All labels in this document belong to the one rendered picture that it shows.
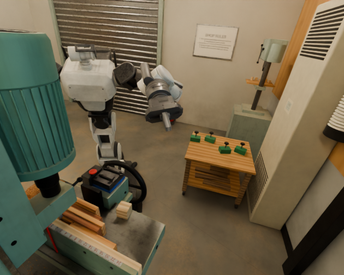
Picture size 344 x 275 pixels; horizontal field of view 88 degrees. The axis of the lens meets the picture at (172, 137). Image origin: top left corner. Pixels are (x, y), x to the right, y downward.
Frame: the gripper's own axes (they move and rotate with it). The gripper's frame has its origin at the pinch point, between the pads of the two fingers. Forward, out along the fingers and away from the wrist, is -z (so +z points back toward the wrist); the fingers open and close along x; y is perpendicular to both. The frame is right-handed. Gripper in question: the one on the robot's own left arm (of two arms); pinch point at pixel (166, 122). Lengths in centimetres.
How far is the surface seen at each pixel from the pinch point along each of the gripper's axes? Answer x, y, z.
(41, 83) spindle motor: 25.2, 20.7, -2.2
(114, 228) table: 24.9, -29.0, -20.1
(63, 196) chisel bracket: 35.9, -12.6, -11.3
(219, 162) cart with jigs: -53, -105, 32
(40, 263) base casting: 52, -33, -24
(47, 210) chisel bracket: 38.9, -10.8, -15.2
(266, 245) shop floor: -76, -141, -38
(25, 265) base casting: 56, -32, -24
